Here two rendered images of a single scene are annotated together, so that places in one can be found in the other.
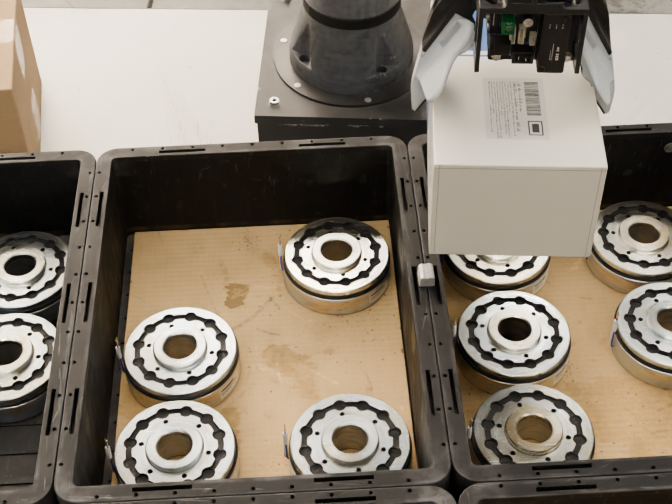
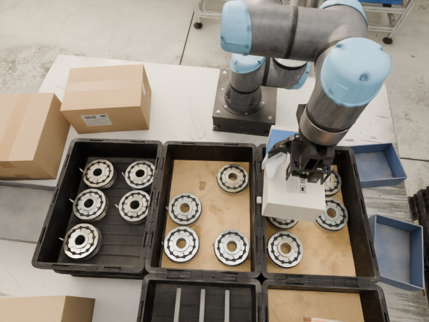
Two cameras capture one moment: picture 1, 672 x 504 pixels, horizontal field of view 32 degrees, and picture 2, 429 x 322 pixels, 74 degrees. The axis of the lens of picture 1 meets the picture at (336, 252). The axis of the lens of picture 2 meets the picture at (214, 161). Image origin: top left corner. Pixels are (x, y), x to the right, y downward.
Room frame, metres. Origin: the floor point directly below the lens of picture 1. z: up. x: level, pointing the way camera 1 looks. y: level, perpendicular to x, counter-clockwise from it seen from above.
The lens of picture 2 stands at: (0.40, 0.02, 1.70)
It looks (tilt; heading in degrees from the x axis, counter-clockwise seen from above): 62 degrees down; 6
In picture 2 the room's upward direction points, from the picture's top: 2 degrees counter-clockwise
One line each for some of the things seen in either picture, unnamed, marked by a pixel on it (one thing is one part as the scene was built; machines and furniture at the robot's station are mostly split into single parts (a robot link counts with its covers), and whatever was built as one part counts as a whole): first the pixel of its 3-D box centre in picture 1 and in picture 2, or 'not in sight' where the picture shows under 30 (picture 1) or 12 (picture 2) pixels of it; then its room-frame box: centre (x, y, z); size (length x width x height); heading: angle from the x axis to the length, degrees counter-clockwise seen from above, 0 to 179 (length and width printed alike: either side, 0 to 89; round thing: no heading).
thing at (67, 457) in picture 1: (253, 302); (206, 202); (0.68, 0.07, 0.92); 0.40 x 0.30 x 0.02; 2
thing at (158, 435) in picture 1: (174, 447); (181, 243); (0.57, 0.14, 0.86); 0.05 x 0.05 x 0.01
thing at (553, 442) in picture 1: (533, 430); (285, 248); (0.58, -0.16, 0.86); 0.05 x 0.05 x 0.01
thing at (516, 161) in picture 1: (507, 123); (292, 172); (0.71, -0.14, 1.09); 0.20 x 0.12 x 0.09; 176
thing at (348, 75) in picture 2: not in sight; (344, 85); (0.69, -0.13, 1.41); 0.09 x 0.08 x 0.11; 176
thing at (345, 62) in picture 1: (351, 23); (243, 88); (1.18, -0.03, 0.85); 0.15 x 0.15 x 0.10
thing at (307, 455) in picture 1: (350, 443); (232, 246); (0.57, -0.01, 0.86); 0.10 x 0.10 x 0.01
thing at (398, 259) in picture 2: not in sight; (392, 251); (0.62, -0.54, 0.74); 0.20 x 0.15 x 0.07; 167
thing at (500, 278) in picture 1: (497, 246); not in sight; (0.80, -0.16, 0.86); 0.10 x 0.10 x 0.01
